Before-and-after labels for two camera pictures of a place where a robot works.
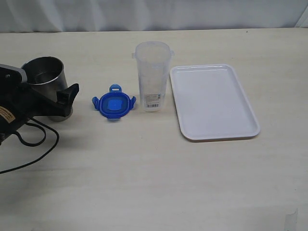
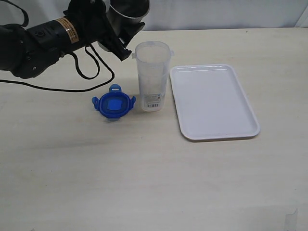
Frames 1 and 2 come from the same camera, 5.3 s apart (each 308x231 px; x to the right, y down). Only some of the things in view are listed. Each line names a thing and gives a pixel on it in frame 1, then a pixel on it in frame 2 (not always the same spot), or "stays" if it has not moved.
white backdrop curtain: x=65 y=16 stays
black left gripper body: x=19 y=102 -> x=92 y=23
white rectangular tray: x=210 y=104 stays
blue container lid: x=115 y=104 stays
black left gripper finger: x=66 y=96 -> x=126 y=38
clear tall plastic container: x=153 y=59 stays
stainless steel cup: x=47 y=74 -> x=123 y=14
